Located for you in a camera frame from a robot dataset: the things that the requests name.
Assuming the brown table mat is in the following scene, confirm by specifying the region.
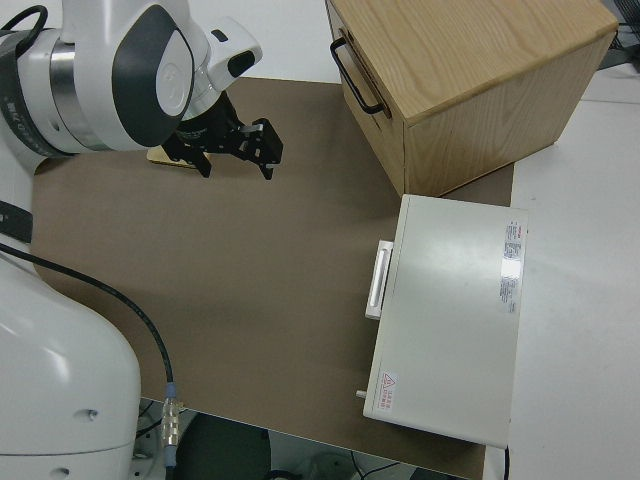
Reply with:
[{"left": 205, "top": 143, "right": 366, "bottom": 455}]
[{"left": 28, "top": 76, "right": 516, "bottom": 480}]

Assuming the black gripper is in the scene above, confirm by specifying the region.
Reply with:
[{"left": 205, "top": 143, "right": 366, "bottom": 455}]
[{"left": 166, "top": 92, "right": 285, "bottom": 183}]

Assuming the white toaster oven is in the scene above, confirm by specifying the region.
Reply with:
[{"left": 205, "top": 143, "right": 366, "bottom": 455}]
[{"left": 354, "top": 193, "right": 530, "bottom": 449}]

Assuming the wooden mug tree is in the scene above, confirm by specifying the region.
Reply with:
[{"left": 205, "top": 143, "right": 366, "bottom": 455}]
[{"left": 145, "top": 145, "right": 197, "bottom": 174}]

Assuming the black arm wrist cable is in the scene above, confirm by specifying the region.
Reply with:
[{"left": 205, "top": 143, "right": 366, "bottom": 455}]
[{"left": 0, "top": 4, "right": 50, "bottom": 47}]

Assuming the wooden box with black handle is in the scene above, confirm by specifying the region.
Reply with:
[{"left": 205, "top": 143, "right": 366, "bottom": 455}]
[{"left": 323, "top": 0, "right": 620, "bottom": 197}]

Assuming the black arm base cable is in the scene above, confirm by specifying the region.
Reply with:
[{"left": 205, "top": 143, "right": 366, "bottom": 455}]
[{"left": 0, "top": 241, "right": 182, "bottom": 472}]

